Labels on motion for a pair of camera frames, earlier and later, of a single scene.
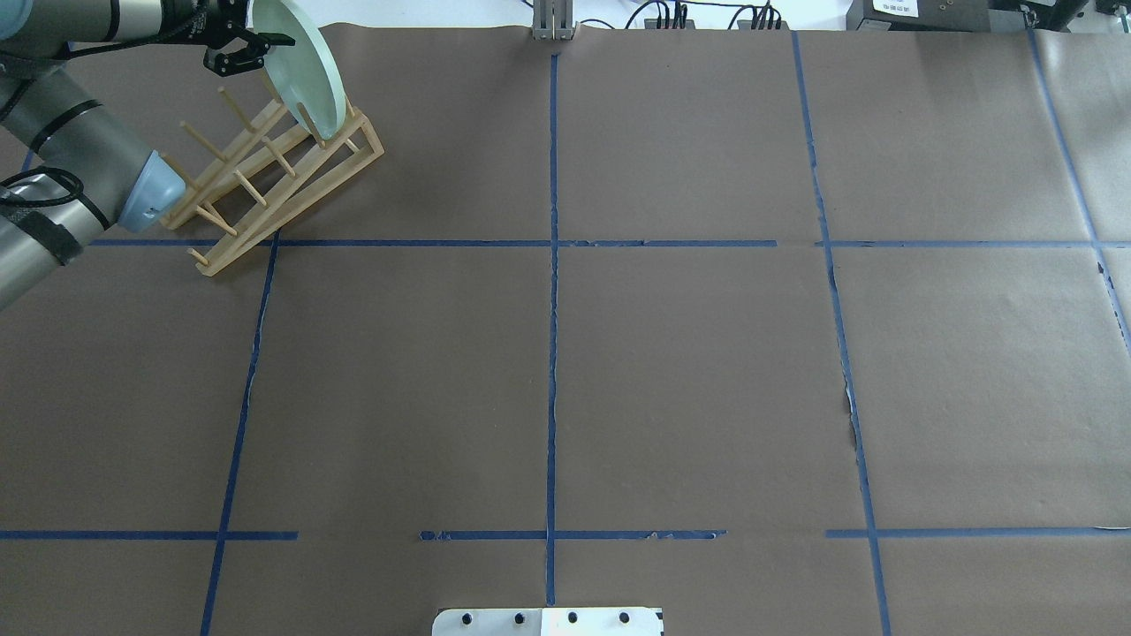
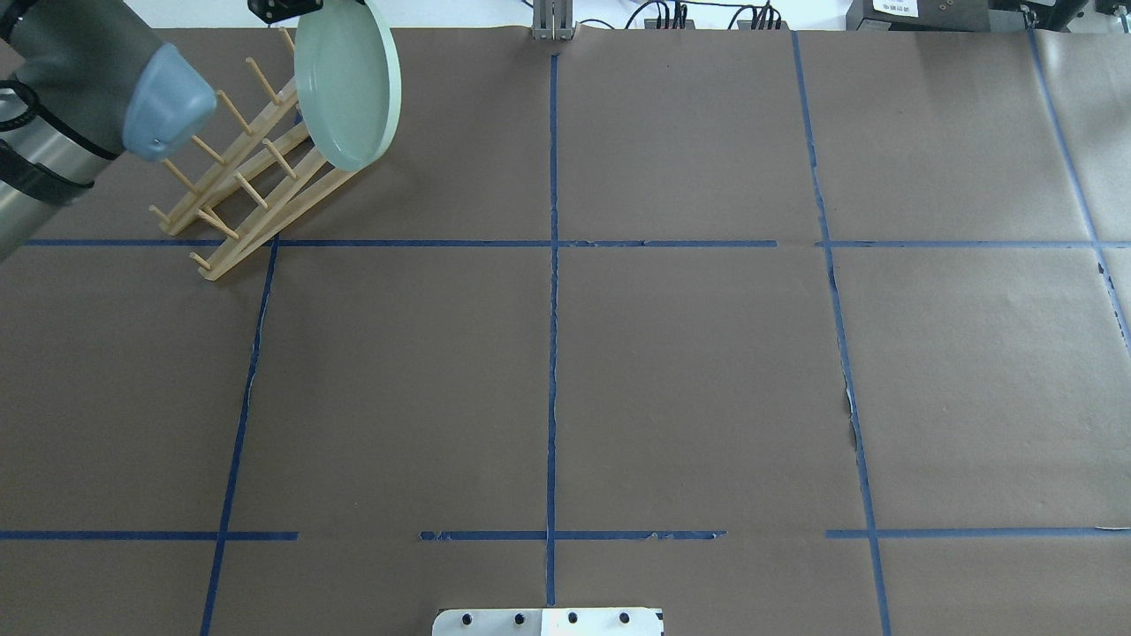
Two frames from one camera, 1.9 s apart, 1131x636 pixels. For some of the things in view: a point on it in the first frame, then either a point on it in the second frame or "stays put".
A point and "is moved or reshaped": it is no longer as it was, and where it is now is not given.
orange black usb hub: x=652 y=24 stays put
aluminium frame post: x=552 y=19 stays put
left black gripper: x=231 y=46 → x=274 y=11
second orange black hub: x=747 y=24 stays put
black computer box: x=936 y=15 stays put
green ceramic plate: x=305 y=71 is moved or reshaped
